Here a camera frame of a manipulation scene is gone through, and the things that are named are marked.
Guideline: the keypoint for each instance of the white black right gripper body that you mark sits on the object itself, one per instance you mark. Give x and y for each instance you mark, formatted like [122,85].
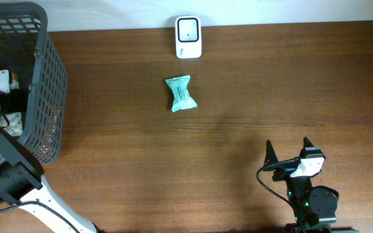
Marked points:
[282,175]

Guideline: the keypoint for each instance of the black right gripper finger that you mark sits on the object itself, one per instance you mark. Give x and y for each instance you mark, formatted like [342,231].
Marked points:
[307,143]
[270,158]

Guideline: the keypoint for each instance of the teal wipes packet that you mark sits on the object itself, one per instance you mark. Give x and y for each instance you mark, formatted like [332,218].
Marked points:
[182,97]

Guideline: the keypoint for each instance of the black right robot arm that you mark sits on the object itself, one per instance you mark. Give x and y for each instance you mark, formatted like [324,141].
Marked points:
[313,206]

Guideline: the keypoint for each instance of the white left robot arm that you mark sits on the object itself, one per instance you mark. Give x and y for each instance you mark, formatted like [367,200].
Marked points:
[23,185]

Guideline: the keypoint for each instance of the white barcode scanner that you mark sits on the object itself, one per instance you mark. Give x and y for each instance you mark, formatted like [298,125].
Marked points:
[188,37]

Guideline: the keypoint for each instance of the dark grey plastic basket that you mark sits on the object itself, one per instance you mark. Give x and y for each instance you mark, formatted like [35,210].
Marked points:
[27,50]

